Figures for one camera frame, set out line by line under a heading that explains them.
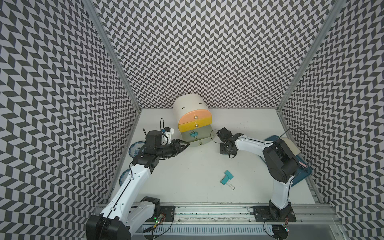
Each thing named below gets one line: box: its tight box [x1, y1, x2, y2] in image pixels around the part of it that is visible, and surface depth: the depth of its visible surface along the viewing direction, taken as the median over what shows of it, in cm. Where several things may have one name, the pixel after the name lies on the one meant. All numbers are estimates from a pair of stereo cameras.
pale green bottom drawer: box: [181, 124, 214, 147], surface depth 95 cm
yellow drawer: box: [178, 116, 213, 133], surface depth 93 cm
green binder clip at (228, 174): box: [224, 170, 234, 180], surface depth 88 cm
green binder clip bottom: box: [219, 170, 235, 191], surface depth 86 cm
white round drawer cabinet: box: [172, 93, 212, 128], surface depth 91 cm
